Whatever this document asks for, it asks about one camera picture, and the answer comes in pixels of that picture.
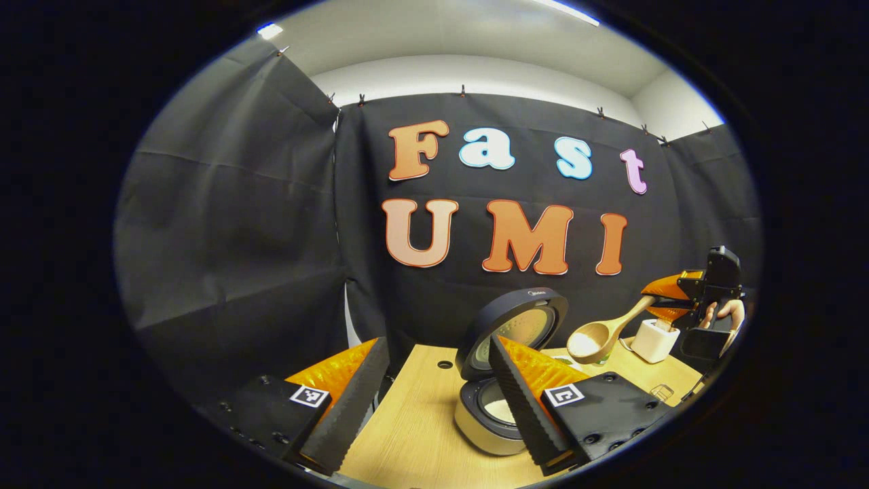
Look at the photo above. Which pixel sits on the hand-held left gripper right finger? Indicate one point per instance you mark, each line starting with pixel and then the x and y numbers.
pixel 523 407

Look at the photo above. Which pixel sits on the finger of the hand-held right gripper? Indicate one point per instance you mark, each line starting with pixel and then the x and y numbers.
pixel 669 285
pixel 669 313

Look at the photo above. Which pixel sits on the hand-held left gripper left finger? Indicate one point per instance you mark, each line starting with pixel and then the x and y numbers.
pixel 353 407

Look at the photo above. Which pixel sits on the white rice heap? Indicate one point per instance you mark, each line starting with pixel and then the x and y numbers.
pixel 501 411

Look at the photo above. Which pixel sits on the wooden spoon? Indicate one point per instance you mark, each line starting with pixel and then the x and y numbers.
pixel 590 339

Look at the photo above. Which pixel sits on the dark grey rice cooker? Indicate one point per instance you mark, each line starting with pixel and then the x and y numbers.
pixel 502 305

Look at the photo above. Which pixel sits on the white toaster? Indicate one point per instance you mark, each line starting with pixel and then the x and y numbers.
pixel 652 343

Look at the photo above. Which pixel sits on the black backdrop cloth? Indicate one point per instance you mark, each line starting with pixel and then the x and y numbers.
pixel 237 224

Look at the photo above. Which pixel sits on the row of black cloth clips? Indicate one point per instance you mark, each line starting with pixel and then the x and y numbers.
pixel 463 91

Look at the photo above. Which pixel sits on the long ceiling light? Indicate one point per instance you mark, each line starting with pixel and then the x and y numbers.
pixel 563 10

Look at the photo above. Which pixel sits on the small ceiling light panel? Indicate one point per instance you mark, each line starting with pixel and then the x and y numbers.
pixel 269 30

